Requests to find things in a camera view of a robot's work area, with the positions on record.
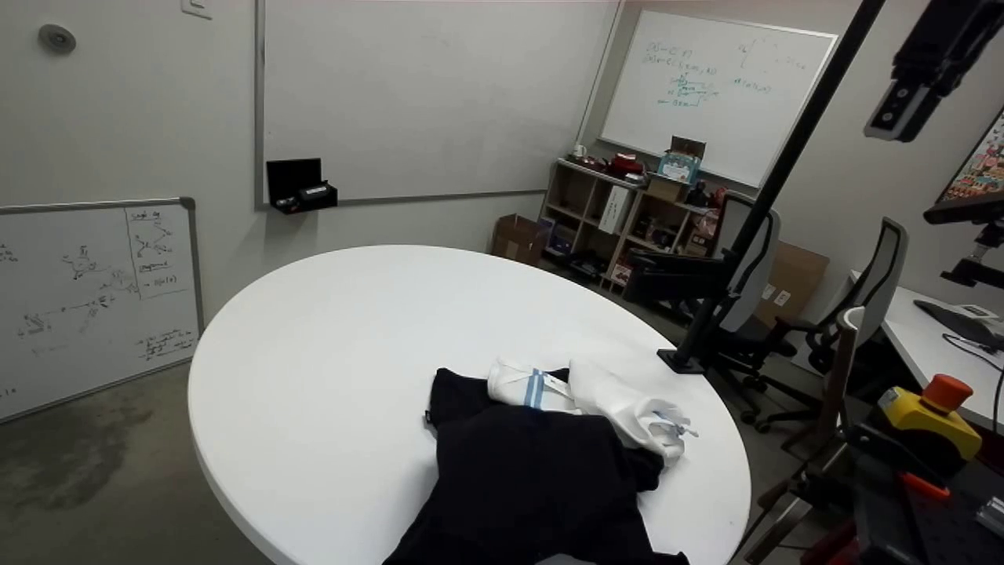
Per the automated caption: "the computer monitor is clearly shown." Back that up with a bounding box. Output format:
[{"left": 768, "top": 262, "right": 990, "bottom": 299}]
[{"left": 922, "top": 103, "right": 1004, "bottom": 230}]

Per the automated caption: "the large flat cardboard box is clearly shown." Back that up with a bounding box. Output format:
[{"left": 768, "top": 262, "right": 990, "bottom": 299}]
[{"left": 752, "top": 242, "right": 833, "bottom": 330}]

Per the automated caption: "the framed whiteboard with sketches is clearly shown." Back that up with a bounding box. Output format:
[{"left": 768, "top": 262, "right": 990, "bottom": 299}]
[{"left": 0, "top": 194, "right": 207, "bottom": 424}]

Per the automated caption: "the teal box on shelf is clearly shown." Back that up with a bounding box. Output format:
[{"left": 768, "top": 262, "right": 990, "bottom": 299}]
[{"left": 655, "top": 135, "right": 705, "bottom": 191}]

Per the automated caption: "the round grey wall device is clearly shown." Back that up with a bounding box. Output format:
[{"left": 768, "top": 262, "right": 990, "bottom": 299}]
[{"left": 39, "top": 22, "right": 78, "bottom": 60}]

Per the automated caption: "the thin black desk cable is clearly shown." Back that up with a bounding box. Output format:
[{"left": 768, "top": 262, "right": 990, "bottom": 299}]
[{"left": 937, "top": 330, "right": 1004, "bottom": 428}]

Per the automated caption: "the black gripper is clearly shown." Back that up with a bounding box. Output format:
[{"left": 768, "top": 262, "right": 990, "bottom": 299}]
[{"left": 891, "top": 0, "right": 1004, "bottom": 96}]

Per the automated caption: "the wooden shelf unit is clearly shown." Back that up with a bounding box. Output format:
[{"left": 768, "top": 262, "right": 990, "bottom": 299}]
[{"left": 544, "top": 154, "right": 735, "bottom": 302}]

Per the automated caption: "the whiteboard with green writing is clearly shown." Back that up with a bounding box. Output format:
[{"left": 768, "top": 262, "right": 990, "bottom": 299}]
[{"left": 598, "top": 11, "right": 841, "bottom": 191}]

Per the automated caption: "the grey mesh office chair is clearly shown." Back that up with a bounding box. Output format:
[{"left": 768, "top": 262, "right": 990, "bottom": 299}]
[{"left": 668, "top": 191, "right": 827, "bottom": 434}]

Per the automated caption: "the black clamp-on stand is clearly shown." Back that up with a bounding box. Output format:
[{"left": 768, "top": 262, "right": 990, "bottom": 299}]
[{"left": 623, "top": 0, "right": 891, "bottom": 378}]

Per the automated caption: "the large wall whiteboard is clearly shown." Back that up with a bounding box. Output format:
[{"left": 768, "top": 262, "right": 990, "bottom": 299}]
[{"left": 251, "top": 0, "right": 621, "bottom": 210}]

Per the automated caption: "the white cloth with blue stripes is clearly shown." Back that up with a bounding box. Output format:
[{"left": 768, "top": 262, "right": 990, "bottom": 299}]
[{"left": 483, "top": 355, "right": 704, "bottom": 464}]

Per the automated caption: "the black keyboard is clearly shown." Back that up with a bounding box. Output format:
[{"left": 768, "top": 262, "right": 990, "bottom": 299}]
[{"left": 914, "top": 294, "right": 1004, "bottom": 355}]

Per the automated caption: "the black perforated mounting board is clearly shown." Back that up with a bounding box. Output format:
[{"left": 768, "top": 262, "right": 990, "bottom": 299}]
[{"left": 836, "top": 419, "right": 1004, "bottom": 565}]

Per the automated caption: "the red object on shelf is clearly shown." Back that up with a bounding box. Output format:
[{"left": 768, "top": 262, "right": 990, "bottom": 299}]
[{"left": 608, "top": 152, "right": 645, "bottom": 182}]

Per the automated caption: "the black monitor stand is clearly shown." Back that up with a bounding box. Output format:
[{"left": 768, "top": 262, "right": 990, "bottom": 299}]
[{"left": 937, "top": 216, "right": 1004, "bottom": 293}]

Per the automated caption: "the orange-handled bar clamp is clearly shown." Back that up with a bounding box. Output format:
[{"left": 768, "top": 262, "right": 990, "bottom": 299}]
[{"left": 891, "top": 469, "right": 958, "bottom": 507}]

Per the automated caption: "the white desk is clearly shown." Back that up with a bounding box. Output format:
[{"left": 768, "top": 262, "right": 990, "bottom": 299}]
[{"left": 880, "top": 284, "right": 1004, "bottom": 428}]

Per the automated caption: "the small brown cardboard box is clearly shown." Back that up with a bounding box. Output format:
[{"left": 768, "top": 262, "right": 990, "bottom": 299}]
[{"left": 490, "top": 210, "right": 556, "bottom": 268}]

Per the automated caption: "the long brown metal bar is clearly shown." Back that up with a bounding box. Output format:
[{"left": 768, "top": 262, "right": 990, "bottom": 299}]
[{"left": 818, "top": 306, "right": 871, "bottom": 464}]

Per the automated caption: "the black marker holder box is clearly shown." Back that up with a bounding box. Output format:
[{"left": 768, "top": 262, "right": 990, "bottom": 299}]
[{"left": 265, "top": 154, "right": 341, "bottom": 216}]

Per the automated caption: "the black office chair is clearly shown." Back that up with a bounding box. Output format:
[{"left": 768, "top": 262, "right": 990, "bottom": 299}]
[{"left": 803, "top": 216, "right": 911, "bottom": 382}]

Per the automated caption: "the yellow emergency stop red button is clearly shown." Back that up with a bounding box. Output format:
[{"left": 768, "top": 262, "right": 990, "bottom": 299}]
[{"left": 877, "top": 370, "right": 986, "bottom": 464}]

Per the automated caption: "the aluminium extrusion bar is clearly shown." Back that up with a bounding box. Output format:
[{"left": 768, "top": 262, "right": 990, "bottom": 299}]
[{"left": 974, "top": 493, "right": 1004, "bottom": 539}]

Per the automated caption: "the black cloth garment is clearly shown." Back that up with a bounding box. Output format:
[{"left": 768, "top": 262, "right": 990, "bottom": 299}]
[{"left": 382, "top": 363, "right": 691, "bottom": 565}]

